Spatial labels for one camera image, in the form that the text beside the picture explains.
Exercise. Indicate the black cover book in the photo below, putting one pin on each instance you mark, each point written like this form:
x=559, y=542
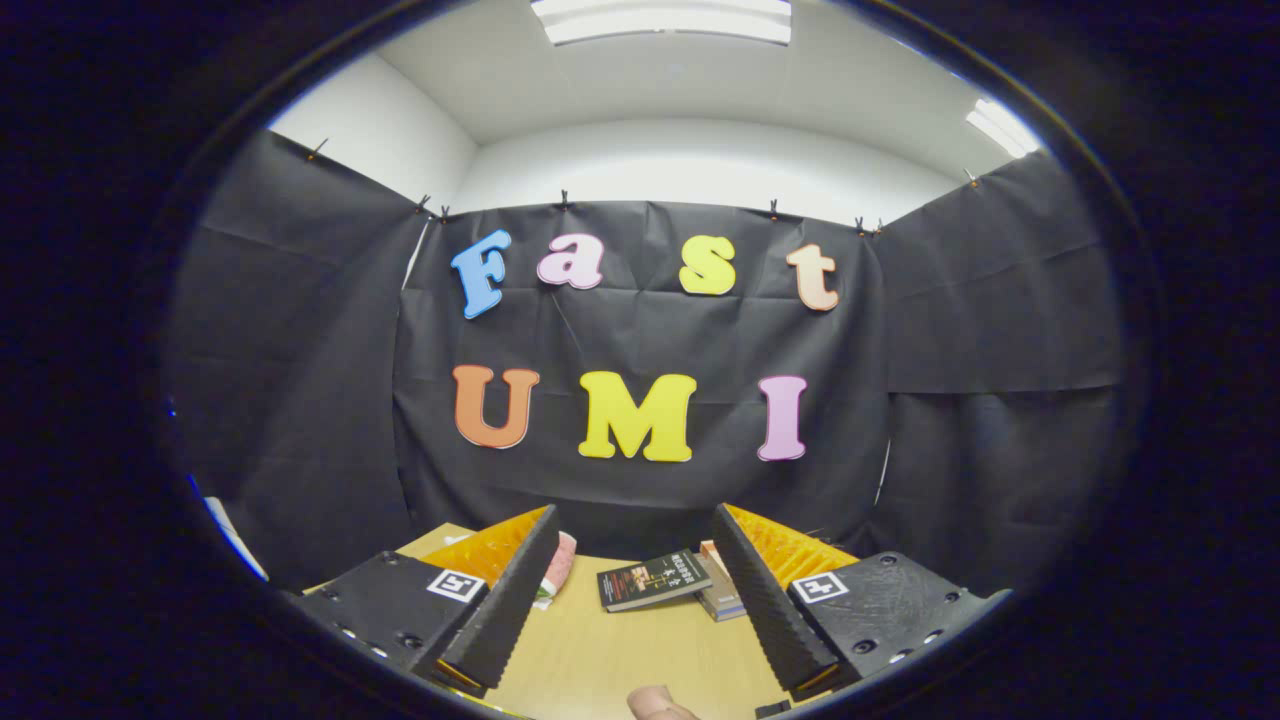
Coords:
x=655, y=582

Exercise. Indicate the row of black cloth clips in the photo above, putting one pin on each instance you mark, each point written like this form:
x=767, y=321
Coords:
x=564, y=198

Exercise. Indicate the blue cover book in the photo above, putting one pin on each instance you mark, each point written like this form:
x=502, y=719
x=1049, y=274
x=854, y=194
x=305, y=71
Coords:
x=725, y=603

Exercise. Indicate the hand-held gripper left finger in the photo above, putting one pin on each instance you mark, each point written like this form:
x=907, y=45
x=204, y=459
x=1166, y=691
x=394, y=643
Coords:
x=505, y=610

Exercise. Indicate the ceiling light panel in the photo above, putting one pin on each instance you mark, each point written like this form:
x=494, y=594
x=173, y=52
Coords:
x=660, y=20
x=1000, y=128

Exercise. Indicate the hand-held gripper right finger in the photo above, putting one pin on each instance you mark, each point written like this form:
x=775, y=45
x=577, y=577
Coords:
x=765, y=610

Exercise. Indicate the watermelon slice plush toy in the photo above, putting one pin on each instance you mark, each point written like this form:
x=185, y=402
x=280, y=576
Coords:
x=562, y=565

